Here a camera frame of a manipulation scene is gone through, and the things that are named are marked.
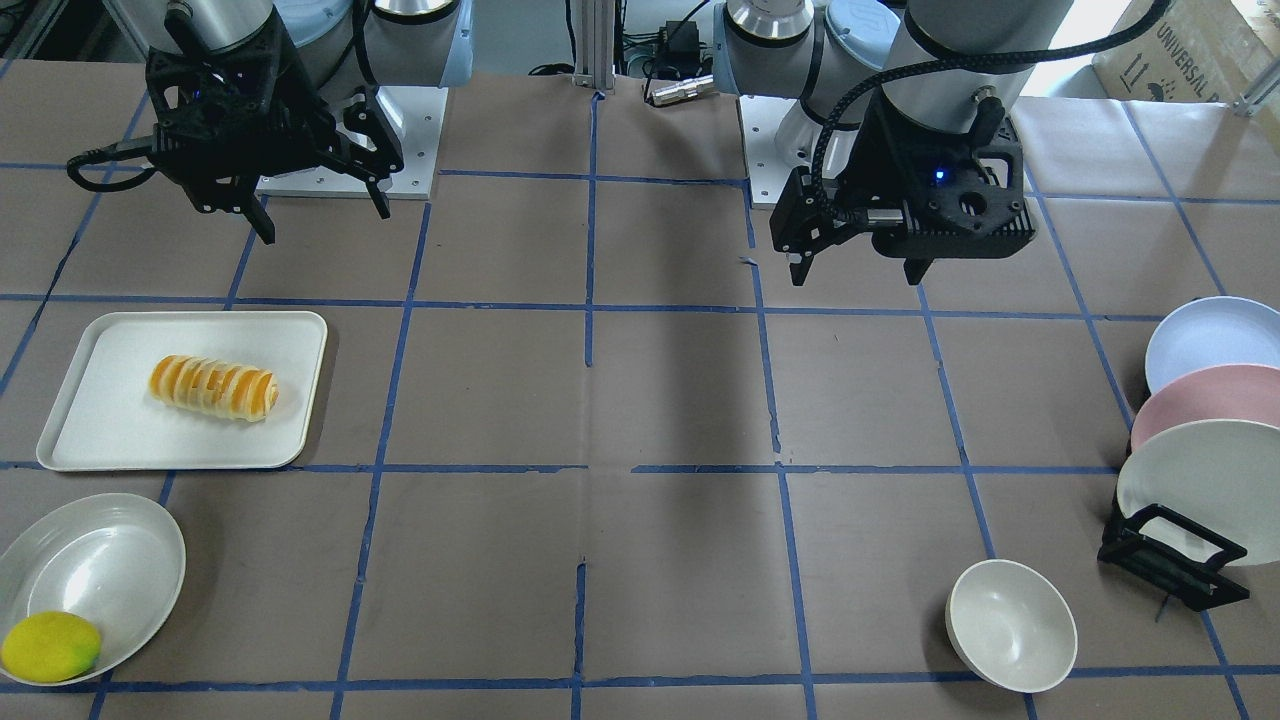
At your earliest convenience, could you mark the black dish rack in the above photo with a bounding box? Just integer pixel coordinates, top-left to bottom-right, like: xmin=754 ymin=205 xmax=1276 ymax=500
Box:
xmin=1097 ymin=497 xmax=1251 ymax=612

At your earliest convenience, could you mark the blue plate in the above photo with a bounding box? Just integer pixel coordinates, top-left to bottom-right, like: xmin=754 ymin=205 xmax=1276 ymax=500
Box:
xmin=1144 ymin=296 xmax=1279 ymax=395

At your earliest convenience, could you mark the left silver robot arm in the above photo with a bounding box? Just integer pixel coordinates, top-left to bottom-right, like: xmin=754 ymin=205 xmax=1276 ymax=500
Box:
xmin=713 ymin=1 xmax=1071 ymax=286

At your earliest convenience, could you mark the white rectangular tray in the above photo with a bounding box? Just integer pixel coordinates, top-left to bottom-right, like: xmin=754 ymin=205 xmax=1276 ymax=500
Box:
xmin=36 ymin=311 xmax=328 ymax=471

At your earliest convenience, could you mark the pink plate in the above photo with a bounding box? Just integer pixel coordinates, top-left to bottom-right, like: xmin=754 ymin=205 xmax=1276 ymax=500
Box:
xmin=1129 ymin=364 xmax=1279 ymax=451

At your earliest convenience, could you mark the cream plate in rack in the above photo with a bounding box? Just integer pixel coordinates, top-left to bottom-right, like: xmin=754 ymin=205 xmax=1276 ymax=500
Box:
xmin=1116 ymin=419 xmax=1279 ymax=566

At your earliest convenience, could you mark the striped orange bread roll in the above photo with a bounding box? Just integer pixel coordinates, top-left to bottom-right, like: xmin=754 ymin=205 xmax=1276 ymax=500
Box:
xmin=147 ymin=355 xmax=280 ymax=423

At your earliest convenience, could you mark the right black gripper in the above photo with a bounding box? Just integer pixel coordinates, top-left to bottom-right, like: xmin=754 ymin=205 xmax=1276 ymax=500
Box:
xmin=145 ymin=35 xmax=404 ymax=245

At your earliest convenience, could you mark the cream bowl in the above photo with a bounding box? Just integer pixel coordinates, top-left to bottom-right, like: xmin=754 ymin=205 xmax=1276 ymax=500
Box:
xmin=943 ymin=559 xmax=1079 ymax=694

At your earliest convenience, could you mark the white shallow plate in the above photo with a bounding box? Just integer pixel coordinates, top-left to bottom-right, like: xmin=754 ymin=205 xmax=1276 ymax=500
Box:
xmin=1 ymin=493 xmax=187 ymax=688

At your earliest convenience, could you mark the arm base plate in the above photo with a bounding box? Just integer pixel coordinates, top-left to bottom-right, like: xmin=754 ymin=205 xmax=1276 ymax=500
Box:
xmin=739 ymin=95 xmax=820 ymax=209
xmin=257 ymin=86 xmax=451 ymax=200

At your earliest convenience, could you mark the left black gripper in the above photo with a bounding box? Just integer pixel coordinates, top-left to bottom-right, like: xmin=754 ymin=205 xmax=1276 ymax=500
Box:
xmin=771 ymin=95 xmax=1037 ymax=287

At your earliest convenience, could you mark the aluminium frame post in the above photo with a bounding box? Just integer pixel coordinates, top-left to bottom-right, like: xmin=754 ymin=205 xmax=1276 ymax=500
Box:
xmin=570 ymin=0 xmax=620 ymax=96

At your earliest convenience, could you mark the cardboard box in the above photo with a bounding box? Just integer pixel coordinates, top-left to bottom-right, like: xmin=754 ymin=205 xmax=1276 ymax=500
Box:
xmin=1092 ymin=1 xmax=1279 ymax=102

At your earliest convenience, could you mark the yellow lemon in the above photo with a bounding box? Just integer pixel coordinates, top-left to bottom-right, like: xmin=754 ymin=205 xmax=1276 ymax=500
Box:
xmin=3 ymin=611 xmax=102 ymax=684

